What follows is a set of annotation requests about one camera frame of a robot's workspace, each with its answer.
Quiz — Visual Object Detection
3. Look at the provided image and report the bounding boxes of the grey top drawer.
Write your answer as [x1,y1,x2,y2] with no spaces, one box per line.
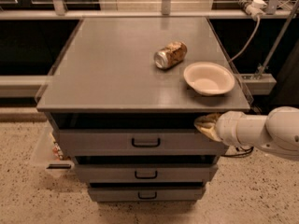
[54,129,228,157]

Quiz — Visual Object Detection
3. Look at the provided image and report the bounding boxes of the grey drawer cabinet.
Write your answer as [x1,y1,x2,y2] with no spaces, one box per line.
[37,17,249,189]

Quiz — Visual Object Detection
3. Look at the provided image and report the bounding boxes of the crushed gold soda can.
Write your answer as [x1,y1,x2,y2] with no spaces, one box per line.
[154,41,188,70]

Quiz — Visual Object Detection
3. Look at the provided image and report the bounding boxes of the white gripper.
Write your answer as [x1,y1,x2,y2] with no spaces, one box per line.
[193,111,248,147]

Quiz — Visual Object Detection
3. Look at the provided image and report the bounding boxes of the grey bottom drawer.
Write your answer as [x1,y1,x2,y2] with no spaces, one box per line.
[88,187,205,202]

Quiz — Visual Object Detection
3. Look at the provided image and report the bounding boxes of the white paper bowl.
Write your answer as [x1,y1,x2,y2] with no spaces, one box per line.
[183,62,235,96]

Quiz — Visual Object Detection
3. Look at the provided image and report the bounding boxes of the grey drawer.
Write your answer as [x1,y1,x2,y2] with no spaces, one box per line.
[88,187,205,202]
[54,129,228,157]
[75,164,218,183]

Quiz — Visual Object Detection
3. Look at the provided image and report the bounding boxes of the white power cable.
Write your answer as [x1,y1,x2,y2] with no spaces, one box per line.
[227,14,262,63]

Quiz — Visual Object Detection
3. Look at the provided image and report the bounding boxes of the grey metal shelf rail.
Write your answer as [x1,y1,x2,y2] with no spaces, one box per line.
[0,8,293,21]

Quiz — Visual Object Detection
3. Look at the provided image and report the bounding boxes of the white power strip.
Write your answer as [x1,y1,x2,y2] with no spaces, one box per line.
[235,0,267,20]

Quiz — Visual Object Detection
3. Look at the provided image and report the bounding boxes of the grey middle drawer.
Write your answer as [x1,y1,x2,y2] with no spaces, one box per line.
[75,164,218,183]

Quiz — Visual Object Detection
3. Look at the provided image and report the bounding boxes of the clear plastic side bin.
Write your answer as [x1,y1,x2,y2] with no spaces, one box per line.
[29,122,75,178]

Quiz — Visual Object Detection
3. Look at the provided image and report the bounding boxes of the black floor cables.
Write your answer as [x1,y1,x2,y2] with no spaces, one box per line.
[222,145,255,159]

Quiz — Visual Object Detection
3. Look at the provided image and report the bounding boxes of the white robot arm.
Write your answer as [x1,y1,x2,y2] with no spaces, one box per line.
[193,106,299,161]

